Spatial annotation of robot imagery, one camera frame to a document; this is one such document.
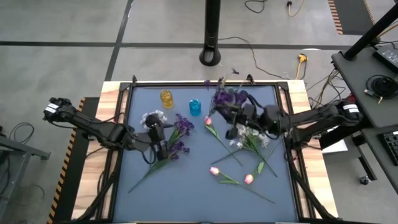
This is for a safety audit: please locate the yellow power plug cable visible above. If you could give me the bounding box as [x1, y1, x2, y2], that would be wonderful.
[294, 53, 309, 80]

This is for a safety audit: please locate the black metal table frame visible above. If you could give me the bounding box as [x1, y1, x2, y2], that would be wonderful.
[72, 74, 343, 224]

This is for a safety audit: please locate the white paper sheet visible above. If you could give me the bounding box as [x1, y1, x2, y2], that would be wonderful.
[322, 126, 349, 154]

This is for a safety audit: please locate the grey side desk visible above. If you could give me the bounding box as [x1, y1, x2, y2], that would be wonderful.
[330, 43, 398, 195]

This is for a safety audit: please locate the black coiled cable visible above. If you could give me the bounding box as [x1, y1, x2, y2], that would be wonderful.
[363, 74, 398, 100]

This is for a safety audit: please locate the looped black floor cable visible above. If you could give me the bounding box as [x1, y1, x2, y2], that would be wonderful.
[244, 0, 268, 14]

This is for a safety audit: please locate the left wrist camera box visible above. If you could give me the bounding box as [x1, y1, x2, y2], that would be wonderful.
[156, 141, 170, 162]

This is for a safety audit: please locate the grey metal cart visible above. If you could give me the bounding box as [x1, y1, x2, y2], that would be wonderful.
[0, 126, 52, 224]

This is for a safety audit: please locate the pink artificial tulip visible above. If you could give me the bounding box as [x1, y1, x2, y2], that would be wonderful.
[244, 139, 283, 185]
[203, 115, 244, 167]
[209, 166, 276, 205]

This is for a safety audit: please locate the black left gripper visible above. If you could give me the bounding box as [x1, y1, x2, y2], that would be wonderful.
[145, 114, 169, 147]

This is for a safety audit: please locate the black cylindrical pole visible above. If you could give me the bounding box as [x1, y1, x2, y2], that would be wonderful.
[198, 0, 222, 67]

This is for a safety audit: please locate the yellow glass vase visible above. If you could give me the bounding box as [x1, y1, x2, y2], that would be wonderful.
[159, 89, 175, 110]

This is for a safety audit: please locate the black keyboard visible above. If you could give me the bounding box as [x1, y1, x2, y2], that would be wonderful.
[377, 129, 398, 167]

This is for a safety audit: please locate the blue glass vase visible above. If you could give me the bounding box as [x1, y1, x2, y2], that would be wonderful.
[188, 98, 202, 118]

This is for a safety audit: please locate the blue table mat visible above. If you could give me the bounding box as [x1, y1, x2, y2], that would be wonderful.
[112, 85, 299, 223]

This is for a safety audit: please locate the purple artificial flower bunch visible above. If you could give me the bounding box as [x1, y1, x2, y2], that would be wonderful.
[167, 113, 195, 147]
[128, 139, 191, 194]
[203, 68, 249, 108]

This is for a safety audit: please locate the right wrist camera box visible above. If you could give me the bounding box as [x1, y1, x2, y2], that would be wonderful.
[224, 126, 240, 141]

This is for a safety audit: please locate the yellow cable black plug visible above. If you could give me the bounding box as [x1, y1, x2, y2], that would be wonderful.
[285, 0, 307, 18]

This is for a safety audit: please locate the tangled cable bundle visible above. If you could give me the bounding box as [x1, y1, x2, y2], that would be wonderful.
[306, 68, 348, 110]

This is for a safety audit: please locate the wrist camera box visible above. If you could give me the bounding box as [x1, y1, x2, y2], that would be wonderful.
[156, 141, 170, 162]
[224, 126, 240, 141]

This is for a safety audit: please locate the black cable beside cart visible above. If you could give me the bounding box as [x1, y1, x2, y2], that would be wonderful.
[8, 121, 35, 146]

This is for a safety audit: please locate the black electronic box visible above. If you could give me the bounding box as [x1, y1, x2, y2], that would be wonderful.
[372, 43, 398, 74]

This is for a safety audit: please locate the black mat hazard-striped edge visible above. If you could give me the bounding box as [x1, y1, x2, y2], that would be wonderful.
[328, 0, 377, 35]
[46, 96, 101, 224]

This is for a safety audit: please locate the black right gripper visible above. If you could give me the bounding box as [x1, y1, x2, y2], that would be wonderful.
[216, 102, 261, 127]

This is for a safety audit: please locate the long black floor cable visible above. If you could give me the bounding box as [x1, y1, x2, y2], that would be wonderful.
[218, 35, 292, 80]

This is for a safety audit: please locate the black slanted pole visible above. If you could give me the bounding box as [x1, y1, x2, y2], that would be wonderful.
[343, 2, 398, 62]

